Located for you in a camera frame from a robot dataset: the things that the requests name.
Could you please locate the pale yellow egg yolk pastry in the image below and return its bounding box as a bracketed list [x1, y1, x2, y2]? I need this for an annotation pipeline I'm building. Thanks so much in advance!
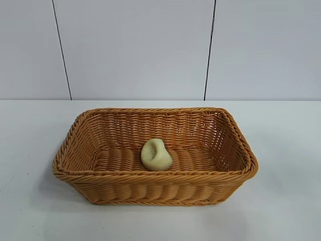
[140, 139, 173, 172]

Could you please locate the woven tan wicker basket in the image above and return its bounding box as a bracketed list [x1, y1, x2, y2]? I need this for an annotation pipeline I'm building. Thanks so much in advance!
[52, 106, 259, 207]

